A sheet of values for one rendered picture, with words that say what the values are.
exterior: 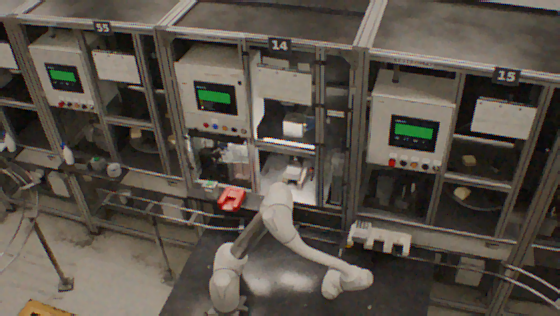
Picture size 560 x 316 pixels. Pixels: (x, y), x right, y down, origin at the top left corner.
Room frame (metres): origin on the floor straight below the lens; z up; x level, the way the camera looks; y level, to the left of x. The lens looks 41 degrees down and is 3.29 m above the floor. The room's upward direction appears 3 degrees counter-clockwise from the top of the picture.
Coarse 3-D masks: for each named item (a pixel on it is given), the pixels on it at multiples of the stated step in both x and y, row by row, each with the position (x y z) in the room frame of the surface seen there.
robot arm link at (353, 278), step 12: (300, 240) 1.72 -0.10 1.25; (300, 252) 1.70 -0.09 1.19; (312, 252) 1.71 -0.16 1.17; (324, 264) 1.67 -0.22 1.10; (336, 264) 1.67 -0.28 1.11; (348, 264) 1.69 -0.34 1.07; (348, 276) 1.64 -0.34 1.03; (360, 276) 1.64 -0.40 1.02; (348, 288) 1.63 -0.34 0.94; (360, 288) 1.61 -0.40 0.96
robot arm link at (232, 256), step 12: (276, 192) 1.90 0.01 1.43; (288, 192) 1.91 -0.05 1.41; (264, 204) 1.87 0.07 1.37; (288, 204) 1.83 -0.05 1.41; (252, 228) 1.88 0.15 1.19; (264, 228) 1.86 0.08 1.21; (240, 240) 1.89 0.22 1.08; (252, 240) 1.86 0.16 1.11; (228, 252) 1.90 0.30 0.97; (240, 252) 1.87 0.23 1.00; (216, 264) 1.88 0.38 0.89; (228, 264) 1.85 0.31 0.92; (240, 264) 1.86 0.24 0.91
